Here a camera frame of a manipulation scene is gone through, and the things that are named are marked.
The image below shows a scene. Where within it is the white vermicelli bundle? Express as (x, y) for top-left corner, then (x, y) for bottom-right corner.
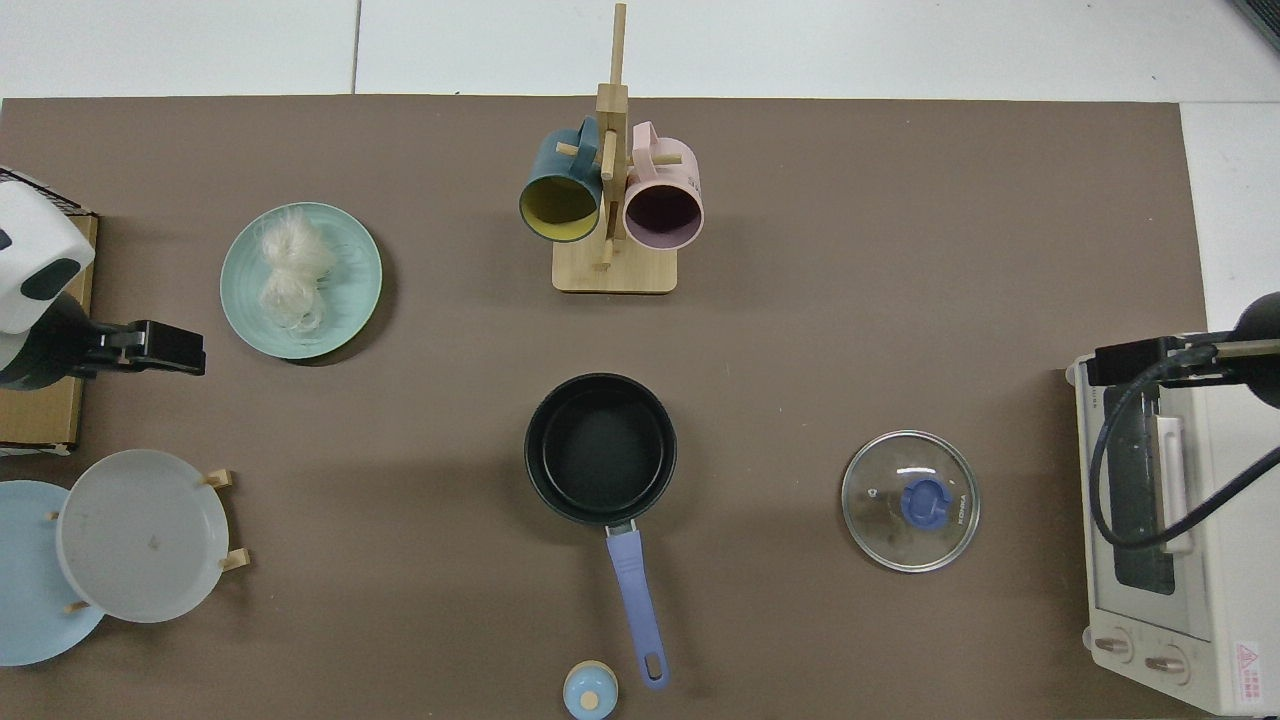
(250, 205), (339, 333)

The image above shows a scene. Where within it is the glass lid with blue knob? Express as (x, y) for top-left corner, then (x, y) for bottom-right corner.
(841, 430), (981, 573)

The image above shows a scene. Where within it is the light blue plate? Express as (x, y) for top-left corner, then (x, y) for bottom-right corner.
(0, 480), (106, 667)

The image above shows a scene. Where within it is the dark teal cup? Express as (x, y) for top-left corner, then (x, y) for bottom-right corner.
(518, 116), (605, 244)

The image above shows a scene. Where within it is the dark grey striped panel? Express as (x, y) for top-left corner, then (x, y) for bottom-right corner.
(1230, 0), (1280, 53)

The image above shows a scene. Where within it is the mint green plate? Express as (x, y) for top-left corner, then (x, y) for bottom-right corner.
(220, 202), (384, 361)

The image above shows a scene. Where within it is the brown table cloth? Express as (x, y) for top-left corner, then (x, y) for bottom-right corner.
(0, 95), (1211, 720)

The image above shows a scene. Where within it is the grey plate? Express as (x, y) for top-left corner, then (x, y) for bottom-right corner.
(55, 449), (231, 625)

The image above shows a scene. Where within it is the pale toaster oven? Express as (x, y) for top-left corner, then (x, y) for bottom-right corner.
(1065, 333), (1280, 717)

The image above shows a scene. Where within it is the small blue round thing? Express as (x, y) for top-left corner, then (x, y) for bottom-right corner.
(563, 660), (620, 720)

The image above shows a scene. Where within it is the wooden cup stand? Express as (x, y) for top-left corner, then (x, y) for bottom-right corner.
(552, 3), (679, 295)

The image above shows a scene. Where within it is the pink cup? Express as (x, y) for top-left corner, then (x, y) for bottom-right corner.
(623, 121), (705, 251)

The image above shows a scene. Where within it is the wooden plate rack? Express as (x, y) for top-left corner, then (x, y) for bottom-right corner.
(45, 468), (251, 613)

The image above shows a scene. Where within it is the black pot with blue handle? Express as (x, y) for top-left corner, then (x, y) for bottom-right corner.
(524, 373), (679, 691)

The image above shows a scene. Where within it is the wire basket with wooden floor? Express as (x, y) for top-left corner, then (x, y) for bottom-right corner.
(0, 165), (101, 458)

